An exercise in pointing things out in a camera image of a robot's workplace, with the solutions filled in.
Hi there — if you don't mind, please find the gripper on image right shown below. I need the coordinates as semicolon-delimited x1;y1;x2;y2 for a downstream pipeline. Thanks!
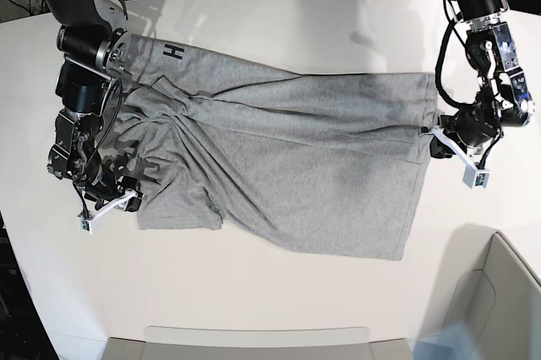
421;114;478;167

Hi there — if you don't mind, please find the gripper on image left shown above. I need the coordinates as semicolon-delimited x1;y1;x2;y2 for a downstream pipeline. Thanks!
83;176;145;212

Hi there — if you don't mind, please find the grey T-shirt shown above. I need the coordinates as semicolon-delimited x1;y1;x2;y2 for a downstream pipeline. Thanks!
105;35;438;260

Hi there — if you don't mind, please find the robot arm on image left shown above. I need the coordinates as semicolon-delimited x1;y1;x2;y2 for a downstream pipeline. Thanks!
46;0;143;228

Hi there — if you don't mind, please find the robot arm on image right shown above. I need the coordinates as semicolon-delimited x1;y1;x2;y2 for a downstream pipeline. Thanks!
430;0;534;169

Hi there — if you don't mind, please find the grey chair at front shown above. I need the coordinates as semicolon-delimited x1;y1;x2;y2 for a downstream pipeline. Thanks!
101;326;413;359

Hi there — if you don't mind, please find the grey chair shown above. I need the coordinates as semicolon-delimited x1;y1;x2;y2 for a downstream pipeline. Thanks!
101;326;413;359
438;233;540;359

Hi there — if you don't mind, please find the grey chair at right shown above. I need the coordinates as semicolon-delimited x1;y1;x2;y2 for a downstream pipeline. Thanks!
438;233;540;359

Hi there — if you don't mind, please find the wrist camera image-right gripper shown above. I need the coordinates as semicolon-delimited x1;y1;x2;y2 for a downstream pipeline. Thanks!
462;166;490;188

